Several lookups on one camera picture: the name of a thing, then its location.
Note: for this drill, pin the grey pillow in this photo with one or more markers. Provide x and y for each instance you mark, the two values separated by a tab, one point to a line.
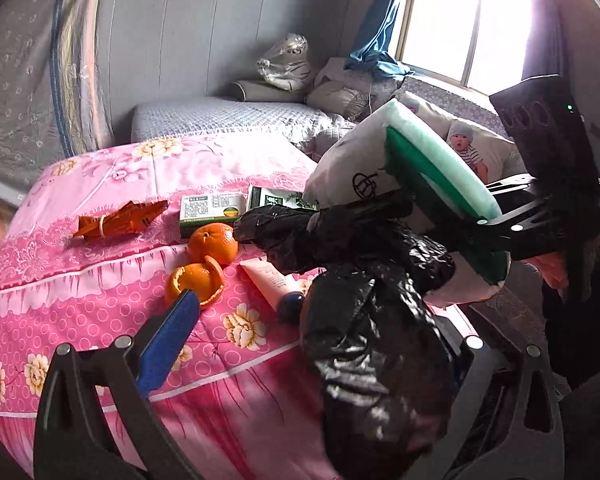
260	91

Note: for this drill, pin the blue curtain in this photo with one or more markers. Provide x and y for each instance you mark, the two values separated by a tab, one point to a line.
385	25

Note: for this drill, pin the dark green white box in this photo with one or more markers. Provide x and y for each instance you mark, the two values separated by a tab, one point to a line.
275	197

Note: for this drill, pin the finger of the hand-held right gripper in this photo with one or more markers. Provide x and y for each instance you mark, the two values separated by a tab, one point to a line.
510	184
505	237

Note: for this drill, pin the beige cushion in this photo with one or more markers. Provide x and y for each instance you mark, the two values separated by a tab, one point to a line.
332	97

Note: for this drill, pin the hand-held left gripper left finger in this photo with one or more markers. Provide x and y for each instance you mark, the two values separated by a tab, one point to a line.
167	340

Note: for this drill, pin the window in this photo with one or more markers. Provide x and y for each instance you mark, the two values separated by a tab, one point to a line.
460	20

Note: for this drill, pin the white and green plastic bag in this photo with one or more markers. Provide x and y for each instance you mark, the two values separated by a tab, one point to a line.
350	160

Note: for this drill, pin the whole orange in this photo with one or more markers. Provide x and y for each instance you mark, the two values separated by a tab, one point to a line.
212	244

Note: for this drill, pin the green and white medicine box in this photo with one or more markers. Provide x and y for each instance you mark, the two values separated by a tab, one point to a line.
210	210

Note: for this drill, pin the grey patterned canopy cloth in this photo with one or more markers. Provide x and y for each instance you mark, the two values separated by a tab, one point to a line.
25	85

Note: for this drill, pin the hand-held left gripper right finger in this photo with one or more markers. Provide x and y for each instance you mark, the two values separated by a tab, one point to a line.
485	365

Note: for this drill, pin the grey quilted mattress pad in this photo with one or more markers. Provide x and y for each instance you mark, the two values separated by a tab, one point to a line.
220	117

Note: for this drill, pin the black plastic garbage bag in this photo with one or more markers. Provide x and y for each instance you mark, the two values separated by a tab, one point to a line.
375	360

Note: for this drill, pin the pink tube with dark cap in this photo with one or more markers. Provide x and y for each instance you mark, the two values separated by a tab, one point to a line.
267	280

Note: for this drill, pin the silver plastic bag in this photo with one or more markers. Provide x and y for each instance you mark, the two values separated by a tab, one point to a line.
287	62

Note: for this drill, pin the pink floral blanket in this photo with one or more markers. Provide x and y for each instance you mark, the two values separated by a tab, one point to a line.
105	300

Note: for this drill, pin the half-peeled orange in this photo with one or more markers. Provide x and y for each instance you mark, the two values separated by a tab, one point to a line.
195	275

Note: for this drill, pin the orange snack wrapper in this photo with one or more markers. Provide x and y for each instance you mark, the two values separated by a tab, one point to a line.
120	219

